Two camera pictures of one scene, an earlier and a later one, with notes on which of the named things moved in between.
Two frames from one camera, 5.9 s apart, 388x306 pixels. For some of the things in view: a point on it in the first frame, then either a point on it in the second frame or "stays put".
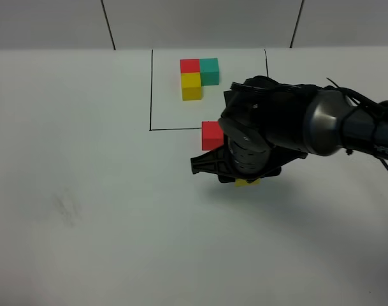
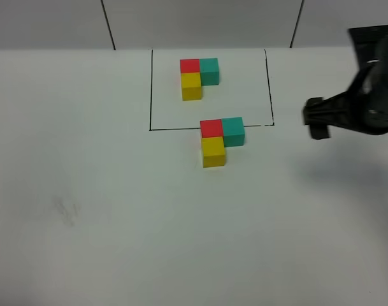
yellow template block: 191,86 stays put
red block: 213,136 stays put
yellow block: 241,183 -> 213,152
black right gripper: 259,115 -> 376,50
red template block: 190,65 stays put
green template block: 209,71 stays put
